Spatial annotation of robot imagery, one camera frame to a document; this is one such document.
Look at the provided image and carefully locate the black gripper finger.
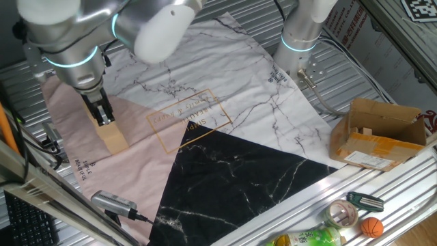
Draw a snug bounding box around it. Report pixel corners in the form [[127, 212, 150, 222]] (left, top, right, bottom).
[[101, 96, 116, 126], [91, 101, 106, 124]]

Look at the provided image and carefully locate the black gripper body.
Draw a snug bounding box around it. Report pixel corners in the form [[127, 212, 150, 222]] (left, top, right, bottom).
[[80, 87, 111, 109]]

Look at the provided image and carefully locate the orange pole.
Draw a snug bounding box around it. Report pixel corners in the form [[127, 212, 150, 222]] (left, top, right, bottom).
[[0, 102, 21, 156]]

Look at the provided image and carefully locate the marble pattern table cloth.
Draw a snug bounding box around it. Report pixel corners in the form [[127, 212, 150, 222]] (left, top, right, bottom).
[[40, 12, 346, 246]]

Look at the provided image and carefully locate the black keyboard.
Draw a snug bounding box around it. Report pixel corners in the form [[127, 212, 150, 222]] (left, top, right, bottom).
[[3, 191, 61, 246]]

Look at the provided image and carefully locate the green tea bottle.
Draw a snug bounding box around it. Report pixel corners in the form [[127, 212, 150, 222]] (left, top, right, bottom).
[[266, 226, 342, 246]]

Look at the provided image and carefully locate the clear tape roll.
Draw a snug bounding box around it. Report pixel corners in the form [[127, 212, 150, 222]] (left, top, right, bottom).
[[322, 199, 359, 230]]

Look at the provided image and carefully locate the brown cardboard box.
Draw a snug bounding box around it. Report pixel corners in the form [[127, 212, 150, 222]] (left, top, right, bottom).
[[329, 98, 427, 172]]

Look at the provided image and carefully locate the green hex key set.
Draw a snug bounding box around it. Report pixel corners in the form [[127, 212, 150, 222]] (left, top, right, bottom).
[[346, 191, 385, 213]]

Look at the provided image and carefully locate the grey printed board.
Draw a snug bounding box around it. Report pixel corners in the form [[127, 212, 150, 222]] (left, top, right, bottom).
[[320, 0, 437, 120]]

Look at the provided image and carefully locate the small orange basketball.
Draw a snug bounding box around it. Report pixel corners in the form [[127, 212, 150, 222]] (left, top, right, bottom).
[[361, 217, 384, 238]]

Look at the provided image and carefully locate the red paper ornament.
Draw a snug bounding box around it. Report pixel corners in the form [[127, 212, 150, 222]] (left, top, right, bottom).
[[418, 109, 437, 134]]

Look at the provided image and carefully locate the black white marker tag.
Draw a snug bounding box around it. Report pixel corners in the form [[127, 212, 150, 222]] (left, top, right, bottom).
[[401, 0, 437, 23]]

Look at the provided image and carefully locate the silver side camera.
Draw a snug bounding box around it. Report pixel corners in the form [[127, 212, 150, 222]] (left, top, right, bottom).
[[42, 122, 64, 146]]

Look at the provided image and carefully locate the black side camera cable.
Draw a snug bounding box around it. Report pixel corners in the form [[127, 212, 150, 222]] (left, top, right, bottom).
[[20, 135, 65, 172]]

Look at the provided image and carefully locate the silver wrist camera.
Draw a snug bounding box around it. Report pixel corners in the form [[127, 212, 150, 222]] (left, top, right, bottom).
[[22, 42, 52, 83]]

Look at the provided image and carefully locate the silver ribbed camera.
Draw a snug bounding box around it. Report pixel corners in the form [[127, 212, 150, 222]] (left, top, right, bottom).
[[90, 190, 138, 219]]

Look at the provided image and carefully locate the aluminium frame beam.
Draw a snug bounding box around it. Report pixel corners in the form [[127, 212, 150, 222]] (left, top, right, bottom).
[[0, 139, 141, 246]]

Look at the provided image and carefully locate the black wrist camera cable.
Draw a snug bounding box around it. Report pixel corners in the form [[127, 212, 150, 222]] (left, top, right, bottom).
[[12, 19, 119, 68]]

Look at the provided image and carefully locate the black camera stand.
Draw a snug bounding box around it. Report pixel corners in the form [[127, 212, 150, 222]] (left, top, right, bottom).
[[104, 208, 123, 227]]

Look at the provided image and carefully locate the black ribbed camera cable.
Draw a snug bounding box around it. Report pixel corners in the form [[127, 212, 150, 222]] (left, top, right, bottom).
[[135, 210, 155, 226]]

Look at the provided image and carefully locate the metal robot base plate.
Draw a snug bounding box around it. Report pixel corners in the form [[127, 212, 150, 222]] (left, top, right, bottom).
[[290, 51, 328, 86]]

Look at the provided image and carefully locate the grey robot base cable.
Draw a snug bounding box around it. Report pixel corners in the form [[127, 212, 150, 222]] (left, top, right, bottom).
[[296, 68, 349, 117]]

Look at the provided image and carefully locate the white cable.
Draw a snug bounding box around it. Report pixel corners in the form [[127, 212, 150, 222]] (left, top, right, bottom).
[[319, 33, 393, 103]]

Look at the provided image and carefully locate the grey frame beam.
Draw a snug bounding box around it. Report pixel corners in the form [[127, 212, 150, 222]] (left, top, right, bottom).
[[358, 0, 437, 93]]

